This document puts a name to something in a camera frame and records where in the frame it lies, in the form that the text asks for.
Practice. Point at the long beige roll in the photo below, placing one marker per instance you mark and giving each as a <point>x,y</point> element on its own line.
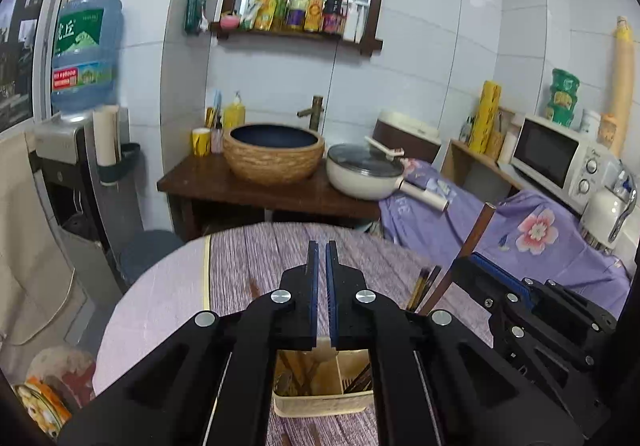
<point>621,86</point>

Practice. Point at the white pan with lid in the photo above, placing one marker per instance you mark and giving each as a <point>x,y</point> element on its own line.
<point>360,181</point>

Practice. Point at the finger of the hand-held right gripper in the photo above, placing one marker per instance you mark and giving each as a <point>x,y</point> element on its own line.
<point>500,276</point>
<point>505,326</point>

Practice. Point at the light wooden shelf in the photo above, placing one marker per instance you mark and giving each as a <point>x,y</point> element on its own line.
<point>465,166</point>

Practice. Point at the window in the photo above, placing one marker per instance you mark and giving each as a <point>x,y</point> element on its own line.
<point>30,51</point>

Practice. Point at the white ladle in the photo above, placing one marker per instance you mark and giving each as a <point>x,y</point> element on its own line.
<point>382,149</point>

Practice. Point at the green wall packet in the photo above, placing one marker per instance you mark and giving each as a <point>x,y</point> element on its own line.
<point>195,9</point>

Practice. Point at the water dispenser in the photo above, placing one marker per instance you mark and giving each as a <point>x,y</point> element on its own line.
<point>75,186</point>

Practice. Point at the yellow seasoning bag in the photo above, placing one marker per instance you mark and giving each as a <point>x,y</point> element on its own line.
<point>264,14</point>

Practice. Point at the pink bowl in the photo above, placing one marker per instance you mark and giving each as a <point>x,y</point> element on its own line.
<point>230,21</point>

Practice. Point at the white kettle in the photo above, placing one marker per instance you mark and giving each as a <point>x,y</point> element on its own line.
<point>600,213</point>

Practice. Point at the white microwave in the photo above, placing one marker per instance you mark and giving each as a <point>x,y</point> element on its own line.
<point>545,151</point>

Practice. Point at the yellow mug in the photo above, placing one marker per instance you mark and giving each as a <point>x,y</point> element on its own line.
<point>201,144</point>

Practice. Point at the blue water jug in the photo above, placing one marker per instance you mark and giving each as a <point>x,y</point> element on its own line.
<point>85,61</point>

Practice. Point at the dark soy sauce bottle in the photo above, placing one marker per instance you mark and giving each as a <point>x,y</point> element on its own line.
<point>334,14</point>

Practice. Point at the black chopstick gold band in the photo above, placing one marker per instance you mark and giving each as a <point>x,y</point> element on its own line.
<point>432,278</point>
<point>417,288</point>

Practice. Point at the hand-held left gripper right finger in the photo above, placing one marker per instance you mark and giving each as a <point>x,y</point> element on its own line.
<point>331,296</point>

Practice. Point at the yellow soap bottle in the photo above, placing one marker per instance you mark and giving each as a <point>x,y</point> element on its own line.
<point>234,114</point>

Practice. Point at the dark wooden counter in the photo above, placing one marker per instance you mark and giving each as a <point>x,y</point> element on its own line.
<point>210,186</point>

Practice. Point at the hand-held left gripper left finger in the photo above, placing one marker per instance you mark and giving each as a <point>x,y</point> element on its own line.
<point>313,296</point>

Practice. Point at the oil bottle purple label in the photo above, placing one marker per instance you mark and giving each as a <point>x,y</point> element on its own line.
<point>296,11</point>

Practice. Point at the paper cup stack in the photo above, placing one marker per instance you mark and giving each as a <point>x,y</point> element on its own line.
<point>106,136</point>

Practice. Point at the blue toothbrush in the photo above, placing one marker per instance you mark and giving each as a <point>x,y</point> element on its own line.
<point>216,104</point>

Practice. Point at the grey cup holder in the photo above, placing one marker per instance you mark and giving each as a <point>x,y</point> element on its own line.
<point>122,164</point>

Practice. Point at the brass faucet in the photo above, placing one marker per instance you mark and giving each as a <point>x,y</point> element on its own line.
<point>316,111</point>

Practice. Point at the green bottle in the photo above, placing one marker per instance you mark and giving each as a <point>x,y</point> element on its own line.
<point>281,11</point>

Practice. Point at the amber bottle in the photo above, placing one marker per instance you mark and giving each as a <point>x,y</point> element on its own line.
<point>314,14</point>

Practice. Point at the brown white rice cooker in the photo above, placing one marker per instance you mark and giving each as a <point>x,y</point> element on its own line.
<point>405,134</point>

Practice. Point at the purple floral cloth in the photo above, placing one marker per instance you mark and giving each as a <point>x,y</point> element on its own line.
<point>540,251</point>

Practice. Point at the white bottle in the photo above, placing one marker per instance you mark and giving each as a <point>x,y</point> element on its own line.
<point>351,21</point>

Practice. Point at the small clear bottle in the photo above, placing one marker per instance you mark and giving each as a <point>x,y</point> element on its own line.
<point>466,131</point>

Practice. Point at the woven basin sink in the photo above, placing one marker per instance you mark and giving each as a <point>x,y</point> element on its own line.
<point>272,164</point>

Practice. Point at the purple striped tablecloth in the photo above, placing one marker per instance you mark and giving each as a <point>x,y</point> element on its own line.
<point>240,266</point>

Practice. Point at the floral snack bag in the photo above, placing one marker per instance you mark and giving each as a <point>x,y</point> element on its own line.
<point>42,408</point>

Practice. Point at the brown wooden chopstick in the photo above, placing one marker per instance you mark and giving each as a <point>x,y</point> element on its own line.
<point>475,241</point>
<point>252,288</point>
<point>305,368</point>
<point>314,437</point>
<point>286,440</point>

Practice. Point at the padded stool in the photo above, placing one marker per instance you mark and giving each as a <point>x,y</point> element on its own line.
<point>65,366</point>

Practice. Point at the white cup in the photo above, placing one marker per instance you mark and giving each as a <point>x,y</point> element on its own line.
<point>590,121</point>

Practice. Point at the yellow perforated utensil holder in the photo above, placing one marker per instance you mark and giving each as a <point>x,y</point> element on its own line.
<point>320,406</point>

